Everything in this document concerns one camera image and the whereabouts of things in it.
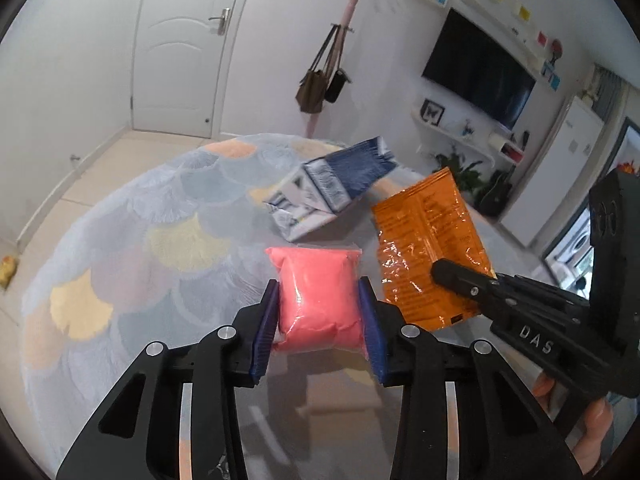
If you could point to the small blue box shelf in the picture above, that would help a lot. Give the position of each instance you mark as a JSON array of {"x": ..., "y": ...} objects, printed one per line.
[{"x": 551, "y": 77}]

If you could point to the red wall cube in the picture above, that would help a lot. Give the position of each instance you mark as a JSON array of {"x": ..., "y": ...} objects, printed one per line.
[{"x": 541, "y": 37}]

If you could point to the green potted plant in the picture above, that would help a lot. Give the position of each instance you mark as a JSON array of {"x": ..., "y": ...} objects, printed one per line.
[{"x": 465, "y": 172}]

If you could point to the orange snack packet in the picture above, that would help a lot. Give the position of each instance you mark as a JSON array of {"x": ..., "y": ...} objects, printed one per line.
[{"x": 425, "y": 225}]

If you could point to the red knot decoration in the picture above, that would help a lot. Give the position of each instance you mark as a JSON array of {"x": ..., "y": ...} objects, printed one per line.
[{"x": 630, "y": 166}]

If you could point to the blue and white milk carton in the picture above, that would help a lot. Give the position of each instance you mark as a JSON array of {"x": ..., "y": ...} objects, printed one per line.
[{"x": 330, "y": 185}]

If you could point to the small blue figurine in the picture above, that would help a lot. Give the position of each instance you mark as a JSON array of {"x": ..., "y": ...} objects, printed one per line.
[{"x": 467, "y": 127}]

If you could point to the long white wall shelf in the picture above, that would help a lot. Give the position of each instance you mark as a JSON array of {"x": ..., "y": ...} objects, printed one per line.
[{"x": 505, "y": 35}]

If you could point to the white washing machine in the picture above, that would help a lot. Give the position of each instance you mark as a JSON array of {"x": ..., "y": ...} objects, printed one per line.
[{"x": 580, "y": 247}]

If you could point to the red table tennis paddle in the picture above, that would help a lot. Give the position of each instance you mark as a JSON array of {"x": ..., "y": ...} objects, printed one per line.
[{"x": 556, "y": 49}]

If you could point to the black guitar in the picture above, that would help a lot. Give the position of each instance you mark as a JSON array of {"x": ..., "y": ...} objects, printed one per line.
[{"x": 495, "y": 195}]

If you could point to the yellow floor toy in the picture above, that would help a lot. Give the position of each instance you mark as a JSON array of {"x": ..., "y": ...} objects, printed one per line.
[{"x": 7, "y": 272}]

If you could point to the pink plastic packet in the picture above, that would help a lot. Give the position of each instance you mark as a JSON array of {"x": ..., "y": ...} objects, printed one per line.
[{"x": 317, "y": 295}]

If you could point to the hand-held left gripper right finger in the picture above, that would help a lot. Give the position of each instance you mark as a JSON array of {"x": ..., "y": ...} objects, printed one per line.
[{"x": 372, "y": 330}]

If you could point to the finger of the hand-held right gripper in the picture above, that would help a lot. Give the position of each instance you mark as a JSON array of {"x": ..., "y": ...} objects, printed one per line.
[{"x": 460, "y": 280}]

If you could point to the black wall television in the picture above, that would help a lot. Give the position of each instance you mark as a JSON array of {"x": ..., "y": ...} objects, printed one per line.
[{"x": 475, "y": 70}]

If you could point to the small black hanging bag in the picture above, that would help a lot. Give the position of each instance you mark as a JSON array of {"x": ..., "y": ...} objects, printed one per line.
[{"x": 334, "y": 87}]

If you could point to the grey curtain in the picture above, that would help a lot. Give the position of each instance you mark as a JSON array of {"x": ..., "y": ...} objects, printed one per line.
[{"x": 607, "y": 92}]

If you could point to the black framed glass door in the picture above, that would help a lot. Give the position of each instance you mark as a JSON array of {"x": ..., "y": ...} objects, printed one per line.
[{"x": 575, "y": 230}]

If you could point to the person's right hand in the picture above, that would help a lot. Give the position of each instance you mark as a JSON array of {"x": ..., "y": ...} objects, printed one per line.
[{"x": 595, "y": 430}]

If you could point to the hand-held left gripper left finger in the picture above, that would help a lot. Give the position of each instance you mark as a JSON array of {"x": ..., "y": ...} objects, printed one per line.
[{"x": 262, "y": 330}]

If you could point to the pink coat rack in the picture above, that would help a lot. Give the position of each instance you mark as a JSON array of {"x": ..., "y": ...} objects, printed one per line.
[{"x": 345, "y": 0}]

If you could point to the white door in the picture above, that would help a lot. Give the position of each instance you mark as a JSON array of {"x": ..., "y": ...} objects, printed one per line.
[{"x": 185, "y": 60}]

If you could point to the yellow wall cube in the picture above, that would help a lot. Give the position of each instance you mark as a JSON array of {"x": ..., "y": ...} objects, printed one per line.
[{"x": 524, "y": 13}]

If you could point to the white and pink box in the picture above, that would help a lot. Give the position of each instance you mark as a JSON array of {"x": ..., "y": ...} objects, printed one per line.
[{"x": 505, "y": 146}]

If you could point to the white curved low shelf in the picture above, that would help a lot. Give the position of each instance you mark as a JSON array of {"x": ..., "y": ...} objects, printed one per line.
[{"x": 470, "y": 142}]

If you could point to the framed butterfly picture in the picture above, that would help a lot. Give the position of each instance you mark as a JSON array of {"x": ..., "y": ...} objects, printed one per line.
[{"x": 432, "y": 112}]

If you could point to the brown hanging bag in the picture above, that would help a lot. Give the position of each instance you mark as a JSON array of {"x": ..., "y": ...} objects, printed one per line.
[{"x": 312, "y": 92}]

